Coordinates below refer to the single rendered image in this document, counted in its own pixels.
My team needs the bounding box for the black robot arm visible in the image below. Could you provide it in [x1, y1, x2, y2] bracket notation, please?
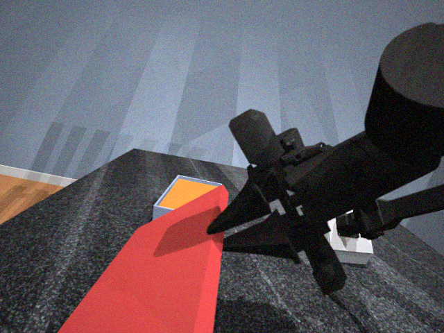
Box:
[276, 22, 444, 240]

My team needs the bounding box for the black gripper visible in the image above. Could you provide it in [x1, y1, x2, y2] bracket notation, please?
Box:
[206, 109, 384, 295]

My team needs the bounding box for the red lid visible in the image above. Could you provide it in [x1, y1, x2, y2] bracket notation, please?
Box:
[58, 185, 229, 333]

